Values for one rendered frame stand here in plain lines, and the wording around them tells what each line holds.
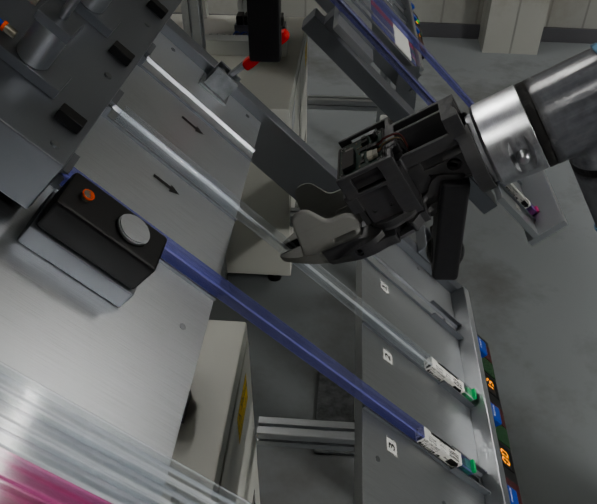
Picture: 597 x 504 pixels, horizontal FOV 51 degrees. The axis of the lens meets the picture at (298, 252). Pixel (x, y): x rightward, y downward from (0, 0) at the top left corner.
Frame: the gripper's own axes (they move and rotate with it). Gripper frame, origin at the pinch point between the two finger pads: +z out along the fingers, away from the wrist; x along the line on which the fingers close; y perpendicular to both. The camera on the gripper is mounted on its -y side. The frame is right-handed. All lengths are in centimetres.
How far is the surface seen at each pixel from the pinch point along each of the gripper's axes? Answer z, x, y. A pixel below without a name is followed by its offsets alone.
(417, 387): -3.5, 4.3, -19.4
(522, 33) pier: -41, -301, -123
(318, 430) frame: 31, -22, -53
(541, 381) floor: -2, -65, -112
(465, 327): -7.2, -11.3, -29.0
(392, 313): -2.7, -4.3, -15.9
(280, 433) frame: 37, -21, -50
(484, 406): -7.7, 1.8, -28.8
